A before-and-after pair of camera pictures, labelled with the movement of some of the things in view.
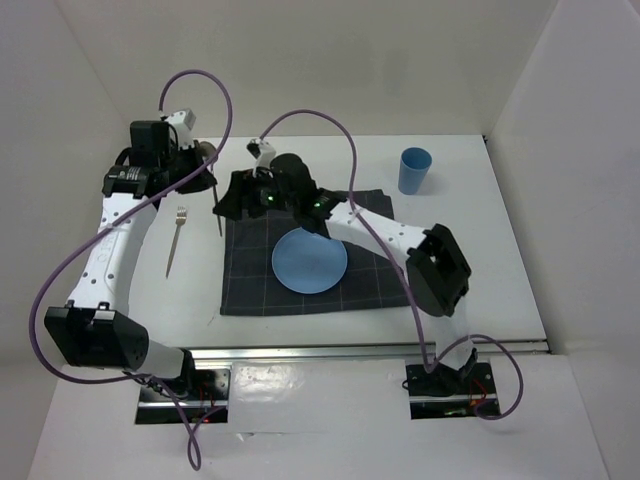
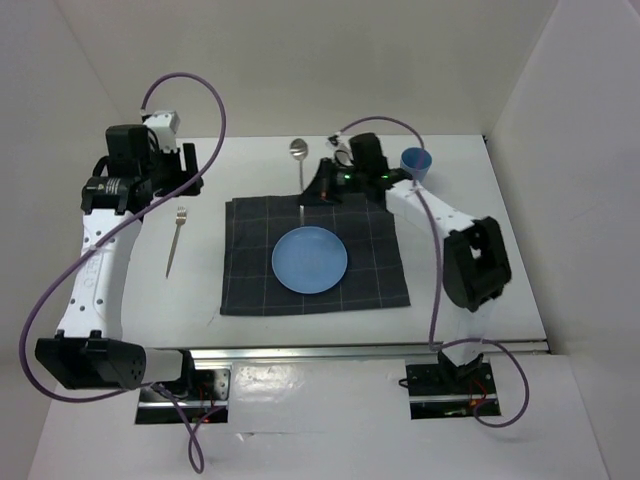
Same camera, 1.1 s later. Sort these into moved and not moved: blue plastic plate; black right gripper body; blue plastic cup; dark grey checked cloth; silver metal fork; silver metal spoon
Moved: black right gripper body; silver metal spoon
Not moved: blue plastic plate; silver metal fork; blue plastic cup; dark grey checked cloth
